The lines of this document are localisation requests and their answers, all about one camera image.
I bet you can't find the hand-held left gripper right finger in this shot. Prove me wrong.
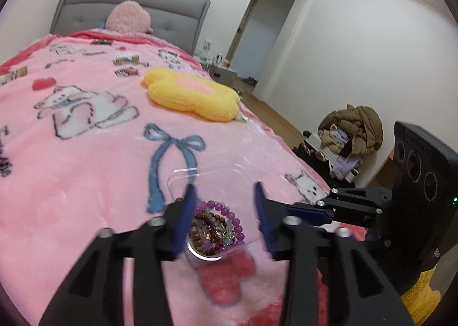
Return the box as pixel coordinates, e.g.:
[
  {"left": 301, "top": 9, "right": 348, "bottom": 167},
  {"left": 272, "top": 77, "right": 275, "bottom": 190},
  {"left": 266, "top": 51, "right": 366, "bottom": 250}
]
[{"left": 252, "top": 181, "right": 417, "bottom": 326}]

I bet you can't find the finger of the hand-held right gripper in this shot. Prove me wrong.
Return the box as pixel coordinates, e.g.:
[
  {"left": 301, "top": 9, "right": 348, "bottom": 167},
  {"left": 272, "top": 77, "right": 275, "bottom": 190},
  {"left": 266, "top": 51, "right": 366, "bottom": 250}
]
[
  {"left": 315, "top": 186, "right": 392, "bottom": 214},
  {"left": 284, "top": 204, "right": 380, "bottom": 230}
]

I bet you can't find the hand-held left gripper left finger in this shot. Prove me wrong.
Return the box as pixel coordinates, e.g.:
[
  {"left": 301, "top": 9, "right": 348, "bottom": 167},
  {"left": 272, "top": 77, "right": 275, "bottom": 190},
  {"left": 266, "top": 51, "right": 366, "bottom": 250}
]
[{"left": 37, "top": 183, "right": 199, "bottom": 326}]

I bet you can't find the olive wood bead bracelet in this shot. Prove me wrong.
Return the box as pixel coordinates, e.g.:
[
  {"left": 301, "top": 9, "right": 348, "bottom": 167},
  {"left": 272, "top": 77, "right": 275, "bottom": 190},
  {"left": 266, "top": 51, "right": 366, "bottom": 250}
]
[{"left": 191, "top": 219, "right": 215, "bottom": 251}]

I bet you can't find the beaded bracelets pile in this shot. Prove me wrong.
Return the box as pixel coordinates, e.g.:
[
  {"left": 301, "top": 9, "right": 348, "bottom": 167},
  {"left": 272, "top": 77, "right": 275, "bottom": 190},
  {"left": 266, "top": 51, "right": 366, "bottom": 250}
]
[{"left": 195, "top": 200, "right": 247, "bottom": 251}]

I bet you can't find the dark red bead bracelet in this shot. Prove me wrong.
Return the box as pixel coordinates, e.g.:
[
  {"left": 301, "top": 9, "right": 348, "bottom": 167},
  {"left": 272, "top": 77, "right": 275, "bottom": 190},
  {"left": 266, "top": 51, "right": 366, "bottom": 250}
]
[{"left": 193, "top": 212, "right": 230, "bottom": 255}]

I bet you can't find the clear plastic container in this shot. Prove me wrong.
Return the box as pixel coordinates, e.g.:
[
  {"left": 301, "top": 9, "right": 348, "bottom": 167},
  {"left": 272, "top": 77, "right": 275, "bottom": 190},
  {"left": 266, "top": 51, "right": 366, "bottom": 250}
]
[{"left": 165, "top": 164, "right": 267, "bottom": 271}]

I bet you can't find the pile of clothes on chair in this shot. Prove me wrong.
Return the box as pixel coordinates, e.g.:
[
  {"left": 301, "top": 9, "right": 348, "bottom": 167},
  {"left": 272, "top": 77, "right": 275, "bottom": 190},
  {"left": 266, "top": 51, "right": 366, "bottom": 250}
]
[{"left": 293, "top": 129, "right": 362, "bottom": 189}]

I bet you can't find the pink printed blanket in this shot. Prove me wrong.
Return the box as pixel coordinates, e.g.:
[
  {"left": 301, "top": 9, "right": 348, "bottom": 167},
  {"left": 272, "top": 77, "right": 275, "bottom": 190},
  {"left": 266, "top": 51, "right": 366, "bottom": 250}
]
[{"left": 0, "top": 27, "right": 358, "bottom": 326}]

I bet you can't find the yellow fleece clothing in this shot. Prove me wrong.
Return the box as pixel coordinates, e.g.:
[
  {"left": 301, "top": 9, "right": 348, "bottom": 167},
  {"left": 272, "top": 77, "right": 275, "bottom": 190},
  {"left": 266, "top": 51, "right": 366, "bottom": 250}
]
[{"left": 400, "top": 268, "right": 441, "bottom": 326}]

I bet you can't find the yellow flower cushion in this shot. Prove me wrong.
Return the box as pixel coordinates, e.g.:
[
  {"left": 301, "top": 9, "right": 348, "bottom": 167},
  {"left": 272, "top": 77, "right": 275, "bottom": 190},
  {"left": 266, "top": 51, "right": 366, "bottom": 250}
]
[{"left": 144, "top": 68, "right": 241, "bottom": 123}]

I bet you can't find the grey nightstand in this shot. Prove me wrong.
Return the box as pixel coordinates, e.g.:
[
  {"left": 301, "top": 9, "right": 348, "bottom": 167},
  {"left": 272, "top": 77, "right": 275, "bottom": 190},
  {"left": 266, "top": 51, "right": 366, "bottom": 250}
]
[{"left": 209, "top": 61, "right": 237, "bottom": 88}]

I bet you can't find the wooden door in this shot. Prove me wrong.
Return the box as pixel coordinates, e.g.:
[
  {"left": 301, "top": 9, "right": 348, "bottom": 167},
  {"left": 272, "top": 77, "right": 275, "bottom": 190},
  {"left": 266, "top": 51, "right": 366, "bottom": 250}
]
[{"left": 226, "top": 0, "right": 261, "bottom": 71}]

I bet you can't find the pink plush pillow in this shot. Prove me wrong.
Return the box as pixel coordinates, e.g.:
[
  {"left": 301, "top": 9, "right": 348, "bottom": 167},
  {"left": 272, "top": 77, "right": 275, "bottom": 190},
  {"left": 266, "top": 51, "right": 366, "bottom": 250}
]
[{"left": 106, "top": 0, "right": 154, "bottom": 34}]

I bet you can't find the grey upholstered headboard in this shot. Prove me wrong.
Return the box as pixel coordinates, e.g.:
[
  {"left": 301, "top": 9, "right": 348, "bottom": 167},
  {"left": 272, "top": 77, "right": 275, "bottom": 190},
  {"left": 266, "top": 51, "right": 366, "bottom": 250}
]
[{"left": 50, "top": 0, "right": 211, "bottom": 57}]

